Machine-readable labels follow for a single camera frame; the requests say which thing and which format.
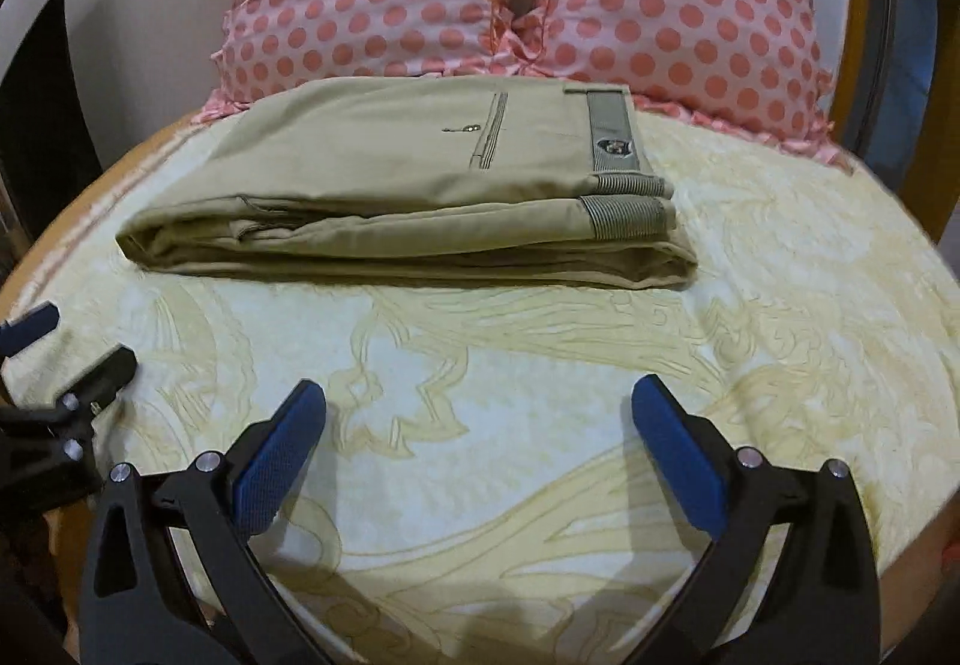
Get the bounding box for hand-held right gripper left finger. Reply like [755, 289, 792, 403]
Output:
[79, 378, 328, 665]

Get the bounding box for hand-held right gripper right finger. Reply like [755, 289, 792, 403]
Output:
[631, 374, 880, 665]

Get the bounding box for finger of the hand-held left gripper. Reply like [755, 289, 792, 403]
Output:
[0, 345, 139, 479]
[0, 303, 61, 359]

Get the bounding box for khaki pants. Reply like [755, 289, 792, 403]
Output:
[114, 75, 700, 292]

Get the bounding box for cream patterned blanket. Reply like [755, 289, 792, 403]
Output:
[0, 106, 960, 665]

